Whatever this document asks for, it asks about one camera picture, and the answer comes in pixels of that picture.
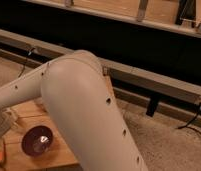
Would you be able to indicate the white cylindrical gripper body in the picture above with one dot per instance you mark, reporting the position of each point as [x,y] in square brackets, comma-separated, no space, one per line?
[5,121]

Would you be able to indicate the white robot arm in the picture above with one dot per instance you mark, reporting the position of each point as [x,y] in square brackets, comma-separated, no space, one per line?
[78,101]

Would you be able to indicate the dark purple bowl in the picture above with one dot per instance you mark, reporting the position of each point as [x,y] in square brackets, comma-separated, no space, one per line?
[37,141]

